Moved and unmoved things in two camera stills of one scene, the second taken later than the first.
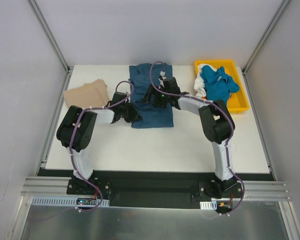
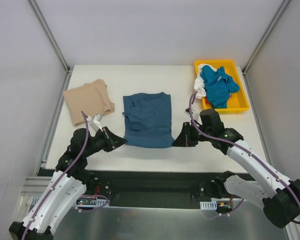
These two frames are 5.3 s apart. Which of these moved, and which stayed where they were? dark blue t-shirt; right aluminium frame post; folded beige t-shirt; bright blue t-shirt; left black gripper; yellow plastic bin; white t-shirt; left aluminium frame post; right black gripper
Moved: dark blue t-shirt; right black gripper; left black gripper
Stayed: left aluminium frame post; folded beige t-shirt; white t-shirt; right aluminium frame post; bright blue t-shirt; yellow plastic bin
